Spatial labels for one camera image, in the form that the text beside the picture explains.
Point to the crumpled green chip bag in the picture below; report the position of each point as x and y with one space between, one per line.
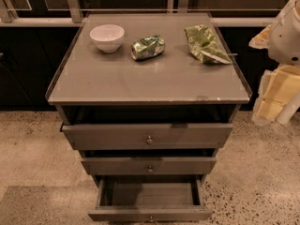
203 45

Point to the metal window frame rail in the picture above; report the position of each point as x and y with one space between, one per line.
227 13

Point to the grey middle drawer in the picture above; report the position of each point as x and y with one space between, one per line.
148 165

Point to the white cylindrical post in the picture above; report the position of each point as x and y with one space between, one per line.
289 110

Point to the grey drawer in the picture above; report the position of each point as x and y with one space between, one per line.
147 136
148 165
154 198

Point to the crushed green soda can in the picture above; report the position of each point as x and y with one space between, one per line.
147 47

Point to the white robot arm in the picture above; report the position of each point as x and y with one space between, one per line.
284 36

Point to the grey bottom drawer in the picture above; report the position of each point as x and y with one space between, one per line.
154 198

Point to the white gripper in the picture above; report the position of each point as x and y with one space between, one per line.
286 41

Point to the grey top drawer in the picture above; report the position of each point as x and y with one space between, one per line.
147 136

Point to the white ceramic bowl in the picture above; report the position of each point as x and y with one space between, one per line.
108 37

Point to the grey drawer cabinet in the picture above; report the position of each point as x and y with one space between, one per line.
95 87

